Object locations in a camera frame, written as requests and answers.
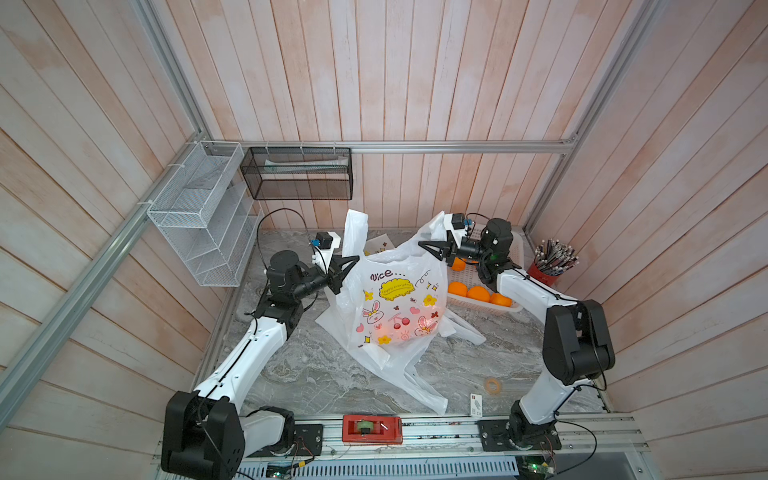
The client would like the small white card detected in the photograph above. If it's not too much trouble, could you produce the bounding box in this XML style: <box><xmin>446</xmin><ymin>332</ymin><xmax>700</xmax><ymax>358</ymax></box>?
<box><xmin>470</xmin><ymin>393</ymin><xmax>483</xmax><ymax>418</ymax></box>

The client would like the orange mandarin centre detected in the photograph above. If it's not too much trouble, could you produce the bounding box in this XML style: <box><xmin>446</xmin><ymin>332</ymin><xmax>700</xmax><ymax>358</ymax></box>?
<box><xmin>467</xmin><ymin>286</ymin><xmax>491</xmax><ymax>303</ymax></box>

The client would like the orange mandarin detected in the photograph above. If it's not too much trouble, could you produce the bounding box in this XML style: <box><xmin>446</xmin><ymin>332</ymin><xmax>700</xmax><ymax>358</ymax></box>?
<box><xmin>490</xmin><ymin>293</ymin><xmax>513</xmax><ymax>308</ymax></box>
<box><xmin>448</xmin><ymin>281</ymin><xmax>468</xmax><ymax>297</ymax></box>
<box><xmin>467</xmin><ymin>286</ymin><xmax>491</xmax><ymax>303</ymax></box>
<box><xmin>451</xmin><ymin>258</ymin><xmax>467</xmax><ymax>272</ymax></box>

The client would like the white plastic perforated basket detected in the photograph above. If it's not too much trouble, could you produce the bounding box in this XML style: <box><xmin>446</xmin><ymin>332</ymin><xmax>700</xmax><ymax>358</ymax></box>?
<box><xmin>447</xmin><ymin>231</ymin><xmax>528</xmax><ymax>314</ymax></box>

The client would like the orange mandarin middle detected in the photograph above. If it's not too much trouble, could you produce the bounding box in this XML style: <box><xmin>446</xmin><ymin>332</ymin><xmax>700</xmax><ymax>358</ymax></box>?
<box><xmin>490</xmin><ymin>293</ymin><xmax>513</xmax><ymax>308</ymax></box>

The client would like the red tape dispenser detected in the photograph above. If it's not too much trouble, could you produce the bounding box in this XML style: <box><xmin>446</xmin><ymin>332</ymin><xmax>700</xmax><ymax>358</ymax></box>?
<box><xmin>342</xmin><ymin>415</ymin><xmax>403</xmax><ymax>445</ymax></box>

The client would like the black wire mesh basket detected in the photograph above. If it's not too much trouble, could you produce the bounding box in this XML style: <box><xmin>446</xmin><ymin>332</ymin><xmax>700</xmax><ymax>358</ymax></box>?
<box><xmin>240</xmin><ymin>146</ymin><xmax>354</xmax><ymax>201</ymax></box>

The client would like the white printed plastic bag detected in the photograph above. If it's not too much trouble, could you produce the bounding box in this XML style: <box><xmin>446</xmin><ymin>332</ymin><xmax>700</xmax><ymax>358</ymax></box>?
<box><xmin>335</xmin><ymin>209</ymin><xmax>451</xmax><ymax>367</ymax></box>

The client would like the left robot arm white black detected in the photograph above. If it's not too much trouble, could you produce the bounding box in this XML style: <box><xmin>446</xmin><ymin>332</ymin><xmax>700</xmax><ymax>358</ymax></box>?
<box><xmin>160</xmin><ymin>249</ymin><xmax>360</xmax><ymax>479</ymax></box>

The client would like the white wire mesh shelf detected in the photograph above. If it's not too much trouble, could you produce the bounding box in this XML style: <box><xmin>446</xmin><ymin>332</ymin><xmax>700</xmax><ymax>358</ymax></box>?
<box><xmin>148</xmin><ymin>141</ymin><xmax>263</xmax><ymax>288</ymax></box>

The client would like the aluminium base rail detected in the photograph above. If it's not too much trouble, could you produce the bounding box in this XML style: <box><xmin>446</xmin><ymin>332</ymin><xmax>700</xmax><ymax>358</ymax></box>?
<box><xmin>152</xmin><ymin>412</ymin><xmax>652</xmax><ymax>480</ymax></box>

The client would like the red metal pencil bucket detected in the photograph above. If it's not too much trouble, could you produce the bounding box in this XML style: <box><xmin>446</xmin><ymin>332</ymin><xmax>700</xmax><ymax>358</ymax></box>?
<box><xmin>527</xmin><ymin>262</ymin><xmax>558</xmax><ymax>286</ymax></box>

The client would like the orange mandarin back right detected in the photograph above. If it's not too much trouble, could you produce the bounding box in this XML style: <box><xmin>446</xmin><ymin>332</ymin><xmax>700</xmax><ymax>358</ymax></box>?
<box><xmin>451</xmin><ymin>258</ymin><xmax>467</xmax><ymax>272</ymax></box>

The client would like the orange mandarin left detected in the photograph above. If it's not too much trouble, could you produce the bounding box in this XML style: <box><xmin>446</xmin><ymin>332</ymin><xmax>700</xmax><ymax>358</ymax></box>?
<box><xmin>448</xmin><ymin>281</ymin><xmax>468</xmax><ymax>297</ymax></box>

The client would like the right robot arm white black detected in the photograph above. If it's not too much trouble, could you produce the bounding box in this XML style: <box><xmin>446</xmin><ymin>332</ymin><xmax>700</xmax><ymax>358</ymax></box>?
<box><xmin>418</xmin><ymin>214</ymin><xmax>615</xmax><ymax>452</ymax></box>

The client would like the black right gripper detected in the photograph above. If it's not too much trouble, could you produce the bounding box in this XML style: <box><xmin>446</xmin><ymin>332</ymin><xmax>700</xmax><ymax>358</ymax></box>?
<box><xmin>420</xmin><ymin>231</ymin><xmax>491</xmax><ymax>271</ymax></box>

